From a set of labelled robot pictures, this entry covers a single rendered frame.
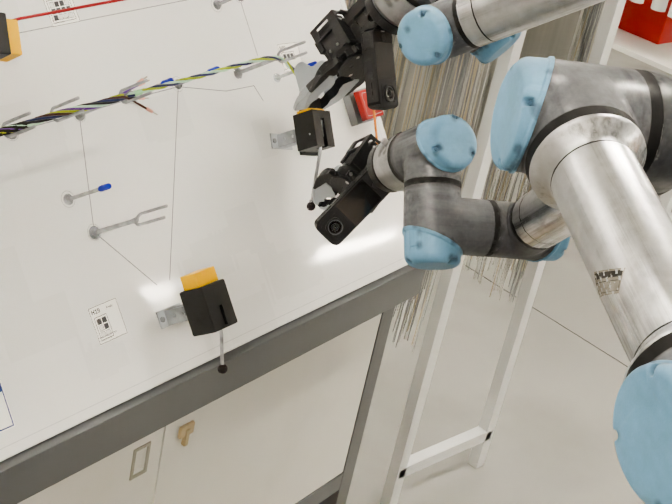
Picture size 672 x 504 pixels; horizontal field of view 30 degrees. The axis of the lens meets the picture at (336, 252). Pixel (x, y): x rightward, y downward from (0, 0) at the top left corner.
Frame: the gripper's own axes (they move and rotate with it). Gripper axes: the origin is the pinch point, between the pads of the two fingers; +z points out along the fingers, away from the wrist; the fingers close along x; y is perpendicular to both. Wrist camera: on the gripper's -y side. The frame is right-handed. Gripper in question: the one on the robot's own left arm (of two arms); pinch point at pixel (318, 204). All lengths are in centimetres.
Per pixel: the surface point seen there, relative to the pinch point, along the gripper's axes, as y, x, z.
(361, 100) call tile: 24.0, 1.6, 8.5
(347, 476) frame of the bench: -14, -49, 48
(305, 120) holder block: 8.0, 9.7, -2.0
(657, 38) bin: 229, -118, 165
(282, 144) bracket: 5.7, 9.0, 4.2
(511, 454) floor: 36, -111, 103
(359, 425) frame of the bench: -8, -43, 41
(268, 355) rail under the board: -22.2, -8.1, 4.0
